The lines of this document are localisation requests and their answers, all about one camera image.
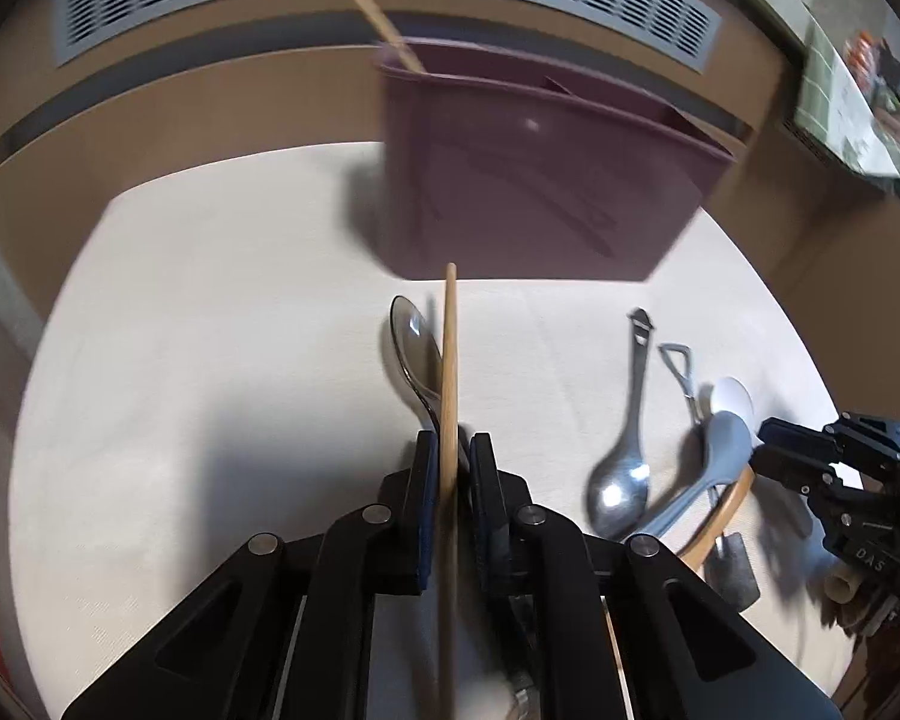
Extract maroon plastic utensil holder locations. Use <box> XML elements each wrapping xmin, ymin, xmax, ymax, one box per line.
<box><xmin>375</xmin><ymin>39</ymin><xmax>733</xmax><ymax>281</ymax></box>

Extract translucent grey black-handled spoon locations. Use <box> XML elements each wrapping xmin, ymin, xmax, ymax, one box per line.
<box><xmin>388</xmin><ymin>294</ymin><xmax>442</xmax><ymax>433</ymax></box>

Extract wooden cabinet front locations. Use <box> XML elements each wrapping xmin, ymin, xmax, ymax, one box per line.
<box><xmin>0</xmin><ymin>0</ymin><xmax>900</xmax><ymax>361</ymax></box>

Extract steel spoon with cutout handle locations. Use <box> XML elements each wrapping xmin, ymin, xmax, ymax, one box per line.
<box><xmin>585</xmin><ymin>307</ymin><xmax>653</xmax><ymax>539</ymax></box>

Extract blue-grey plastic spoon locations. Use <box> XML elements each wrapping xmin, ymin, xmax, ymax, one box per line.
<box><xmin>626</xmin><ymin>411</ymin><xmax>752</xmax><ymax>538</ymax></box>

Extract green checked cloth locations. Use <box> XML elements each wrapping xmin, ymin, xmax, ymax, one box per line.
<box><xmin>792</xmin><ymin>18</ymin><xmax>900</xmax><ymax>179</ymax></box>

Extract wooden spoon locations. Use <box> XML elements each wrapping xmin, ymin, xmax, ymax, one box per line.
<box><xmin>678</xmin><ymin>465</ymin><xmax>754</xmax><ymax>571</ymax></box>

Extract wooden chopstick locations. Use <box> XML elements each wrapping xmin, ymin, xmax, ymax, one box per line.
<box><xmin>352</xmin><ymin>0</ymin><xmax>427</xmax><ymax>75</ymax></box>
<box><xmin>437</xmin><ymin>262</ymin><xmax>458</xmax><ymax>720</ymax></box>

